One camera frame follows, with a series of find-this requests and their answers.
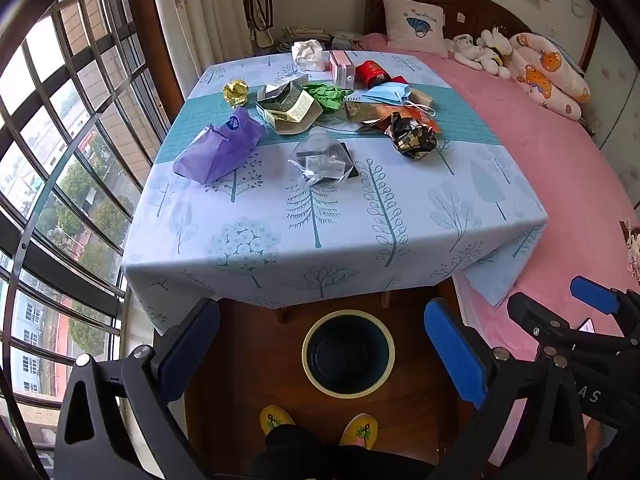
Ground white plush toy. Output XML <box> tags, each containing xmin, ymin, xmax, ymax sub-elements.
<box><xmin>446</xmin><ymin>25</ymin><xmax>513</xmax><ymax>79</ymax></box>

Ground person's black trouser legs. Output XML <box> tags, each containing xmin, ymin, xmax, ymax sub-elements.
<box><xmin>250</xmin><ymin>424</ymin><xmax>436</xmax><ymax>480</ymax></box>

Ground gold foil packet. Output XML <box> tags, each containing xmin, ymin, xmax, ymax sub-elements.
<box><xmin>344</xmin><ymin>97</ymin><xmax>401</xmax><ymax>123</ymax></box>

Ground black gold crumpled foil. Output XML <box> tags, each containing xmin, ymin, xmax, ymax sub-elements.
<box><xmin>384</xmin><ymin>111</ymin><xmax>438</xmax><ymax>161</ymax></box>

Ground dark round waste bin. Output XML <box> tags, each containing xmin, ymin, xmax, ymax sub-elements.
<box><xmin>301</xmin><ymin>310</ymin><xmax>396</xmax><ymax>400</ymax></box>

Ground blue face mask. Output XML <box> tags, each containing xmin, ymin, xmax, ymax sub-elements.
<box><xmin>361</xmin><ymin>83</ymin><xmax>437</xmax><ymax>116</ymax></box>

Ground bear-print rolled quilt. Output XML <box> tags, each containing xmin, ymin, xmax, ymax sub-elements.
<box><xmin>509</xmin><ymin>32</ymin><xmax>592</xmax><ymax>121</ymax></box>

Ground red packet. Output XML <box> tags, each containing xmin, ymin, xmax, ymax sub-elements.
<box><xmin>356</xmin><ymin>60</ymin><xmax>407</xmax><ymax>88</ymax></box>

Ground window with metal grille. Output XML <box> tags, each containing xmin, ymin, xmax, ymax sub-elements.
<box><xmin>0</xmin><ymin>0</ymin><xmax>173</xmax><ymax>480</ymax></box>

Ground yellow slipper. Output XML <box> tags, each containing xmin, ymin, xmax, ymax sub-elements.
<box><xmin>260</xmin><ymin>404</ymin><xmax>296</xmax><ymax>433</ymax></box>
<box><xmin>340</xmin><ymin>412</ymin><xmax>378</xmax><ymax>447</ymax></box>

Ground clear plastic bag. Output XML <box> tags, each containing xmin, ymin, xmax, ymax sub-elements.
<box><xmin>288</xmin><ymin>127</ymin><xmax>360</xmax><ymax>188</ymax></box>

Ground pink bed sheet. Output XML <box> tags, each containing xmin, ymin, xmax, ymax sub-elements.
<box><xmin>352</xmin><ymin>32</ymin><xmax>640</xmax><ymax>466</ymax></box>

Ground white embroidered pillow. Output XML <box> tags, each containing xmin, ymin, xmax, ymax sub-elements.
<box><xmin>382</xmin><ymin>0</ymin><xmax>449</xmax><ymax>58</ymax></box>

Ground yellow paper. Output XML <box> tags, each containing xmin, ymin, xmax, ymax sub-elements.
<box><xmin>222</xmin><ymin>78</ymin><xmax>251</xmax><ymax>107</ymax></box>

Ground white crumpled paper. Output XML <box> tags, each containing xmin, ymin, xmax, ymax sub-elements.
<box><xmin>291</xmin><ymin>40</ymin><xmax>326</xmax><ymax>71</ymax></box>

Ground stack of papers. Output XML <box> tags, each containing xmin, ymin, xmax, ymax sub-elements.
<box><xmin>280</xmin><ymin>25</ymin><xmax>331</xmax><ymax>53</ymax></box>

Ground floral wardrobe doors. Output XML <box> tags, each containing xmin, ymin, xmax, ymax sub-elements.
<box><xmin>582</xmin><ymin>10</ymin><xmax>640</xmax><ymax>151</ymax></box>

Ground cream curtain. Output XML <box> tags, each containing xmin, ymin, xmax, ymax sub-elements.
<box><xmin>150</xmin><ymin>0</ymin><xmax>273</xmax><ymax>68</ymax></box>

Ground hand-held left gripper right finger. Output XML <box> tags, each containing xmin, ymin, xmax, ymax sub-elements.
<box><xmin>424</xmin><ymin>298</ymin><xmax>588</xmax><ymax>480</ymax></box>

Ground pink drink carton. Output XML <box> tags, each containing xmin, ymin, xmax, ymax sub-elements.
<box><xmin>328</xmin><ymin>50</ymin><xmax>357</xmax><ymax>90</ymax></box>

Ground purple plastic bag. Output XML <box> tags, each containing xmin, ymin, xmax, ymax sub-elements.
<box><xmin>172</xmin><ymin>107</ymin><xmax>267</xmax><ymax>184</ymax></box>

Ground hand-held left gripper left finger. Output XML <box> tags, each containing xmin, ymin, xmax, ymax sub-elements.
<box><xmin>52</xmin><ymin>297</ymin><xmax>221</xmax><ymax>480</ymax></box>

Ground dark wooden headboard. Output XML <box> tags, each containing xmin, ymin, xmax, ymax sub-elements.
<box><xmin>362</xmin><ymin>0</ymin><xmax>601</xmax><ymax>73</ymax></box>

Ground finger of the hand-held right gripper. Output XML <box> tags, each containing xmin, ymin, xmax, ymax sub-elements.
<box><xmin>507</xmin><ymin>292</ymin><xmax>640</xmax><ymax>361</ymax></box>
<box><xmin>570</xmin><ymin>276</ymin><xmax>640</xmax><ymax>318</ymax></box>

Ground small doll figure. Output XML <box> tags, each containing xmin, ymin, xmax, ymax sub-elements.
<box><xmin>620</xmin><ymin>219</ymin><xmax>640</xmax><ymax>281</ymax></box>

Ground green crumpled wrapper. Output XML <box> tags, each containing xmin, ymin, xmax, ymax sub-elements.
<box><xmin>302</xmin><ymin>82</ymin><xmax>348</xmax><ymax>113</ymax></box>

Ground opened green-white cardboard box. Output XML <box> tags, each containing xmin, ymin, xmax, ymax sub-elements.
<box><xmin>256</xmin><ymin>81</ymin><xmax>325</xmax><ymax>136</ymax></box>

